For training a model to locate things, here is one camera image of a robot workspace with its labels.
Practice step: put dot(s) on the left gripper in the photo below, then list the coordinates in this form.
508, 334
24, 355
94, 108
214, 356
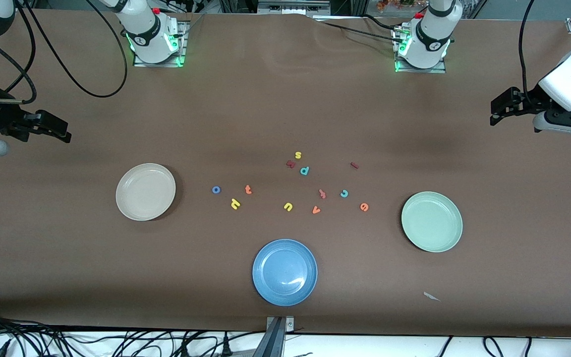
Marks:
527, 100

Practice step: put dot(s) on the yellow foam letter h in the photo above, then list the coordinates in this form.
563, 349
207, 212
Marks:
235, 204

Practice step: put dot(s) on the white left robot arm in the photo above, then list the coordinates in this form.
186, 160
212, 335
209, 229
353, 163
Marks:
431, 34

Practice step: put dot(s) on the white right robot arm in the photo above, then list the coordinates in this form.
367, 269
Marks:
146, 34

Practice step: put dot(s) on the beige brown plate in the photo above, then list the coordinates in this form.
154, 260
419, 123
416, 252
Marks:
145, 192

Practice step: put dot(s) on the pale green plate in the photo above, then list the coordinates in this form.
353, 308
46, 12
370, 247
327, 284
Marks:
431, 222

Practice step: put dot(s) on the white paper scrap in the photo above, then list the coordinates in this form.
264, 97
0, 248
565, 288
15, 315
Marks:
431, 296

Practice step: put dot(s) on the teal foam letter p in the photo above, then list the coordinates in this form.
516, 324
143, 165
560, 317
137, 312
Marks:
304, 170

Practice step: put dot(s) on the brown paper table cover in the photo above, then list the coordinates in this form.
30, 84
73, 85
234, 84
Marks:
265, 99

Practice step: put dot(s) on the grey electronics box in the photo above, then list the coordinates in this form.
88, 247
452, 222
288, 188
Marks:
293, 7

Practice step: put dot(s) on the blue plate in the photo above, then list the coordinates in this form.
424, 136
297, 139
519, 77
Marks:
284, 272

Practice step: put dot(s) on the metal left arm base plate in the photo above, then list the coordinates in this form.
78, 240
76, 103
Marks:
422, 70

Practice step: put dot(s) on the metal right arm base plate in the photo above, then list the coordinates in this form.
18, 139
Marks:
182, 49

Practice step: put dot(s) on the metal table edge bracket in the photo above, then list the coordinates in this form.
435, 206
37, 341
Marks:
278, 337

